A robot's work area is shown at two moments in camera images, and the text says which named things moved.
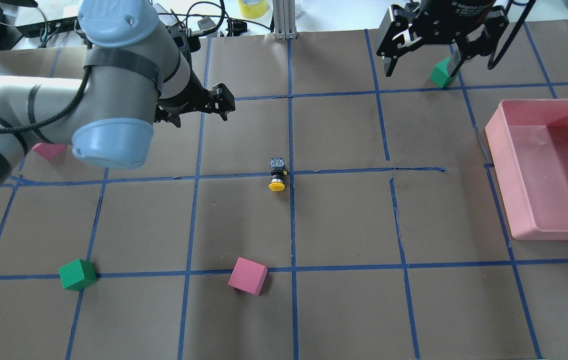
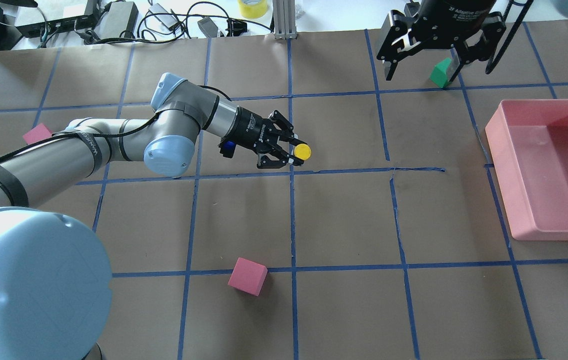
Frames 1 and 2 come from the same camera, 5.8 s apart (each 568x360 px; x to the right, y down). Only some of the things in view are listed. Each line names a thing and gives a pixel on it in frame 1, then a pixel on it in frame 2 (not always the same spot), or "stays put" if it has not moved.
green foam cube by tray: [440, 74] stays put
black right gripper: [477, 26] stays put
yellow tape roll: [253, 9] stays put
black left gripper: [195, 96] to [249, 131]
